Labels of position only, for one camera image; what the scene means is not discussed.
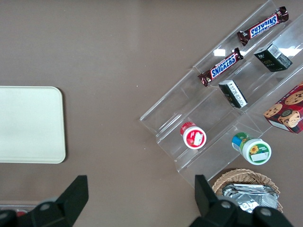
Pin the round wicker basket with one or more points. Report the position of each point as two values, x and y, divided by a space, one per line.
246 176

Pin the small red item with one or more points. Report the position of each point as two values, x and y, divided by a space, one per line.
20 214

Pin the Snickers chocolate bar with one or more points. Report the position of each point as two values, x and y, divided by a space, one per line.
264 25
222 66

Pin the cream rectangular plastic tray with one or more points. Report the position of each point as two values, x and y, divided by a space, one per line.
30 125

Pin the clear acrylic tiered display shelf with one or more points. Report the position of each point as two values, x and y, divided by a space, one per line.
203 111

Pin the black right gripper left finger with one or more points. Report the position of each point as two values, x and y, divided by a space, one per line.
59 208

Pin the red white lidded cup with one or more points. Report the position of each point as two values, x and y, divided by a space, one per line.
194 137

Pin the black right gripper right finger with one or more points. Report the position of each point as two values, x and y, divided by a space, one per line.
213 212

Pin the green blue sunflower lidded cup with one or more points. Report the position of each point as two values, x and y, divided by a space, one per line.
254 149

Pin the dark green small box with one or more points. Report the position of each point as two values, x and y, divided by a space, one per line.
233 93
272 58

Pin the silver foil packet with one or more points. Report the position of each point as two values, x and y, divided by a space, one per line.
251 195

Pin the red chocolate chip cookie box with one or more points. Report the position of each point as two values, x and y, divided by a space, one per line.
287 111

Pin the clear plastic container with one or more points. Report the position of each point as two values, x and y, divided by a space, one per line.
14 206

